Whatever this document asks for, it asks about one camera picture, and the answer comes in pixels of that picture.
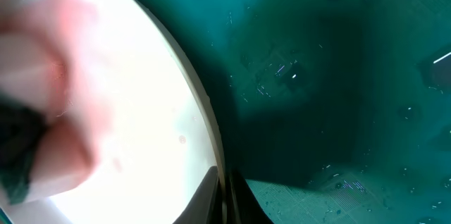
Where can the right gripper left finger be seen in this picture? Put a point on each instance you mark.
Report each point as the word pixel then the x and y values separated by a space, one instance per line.
pixel 201 205

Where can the teal plastic tray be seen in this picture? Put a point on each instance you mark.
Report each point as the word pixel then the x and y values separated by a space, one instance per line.
pixel 333 111

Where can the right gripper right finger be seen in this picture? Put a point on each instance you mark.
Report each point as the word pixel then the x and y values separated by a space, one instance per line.
pixel 243 208

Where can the green and pink sponge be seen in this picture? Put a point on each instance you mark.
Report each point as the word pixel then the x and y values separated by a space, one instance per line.
pixel 54 104

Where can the white plate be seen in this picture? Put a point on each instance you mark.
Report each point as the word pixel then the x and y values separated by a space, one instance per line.
pixel 162 139

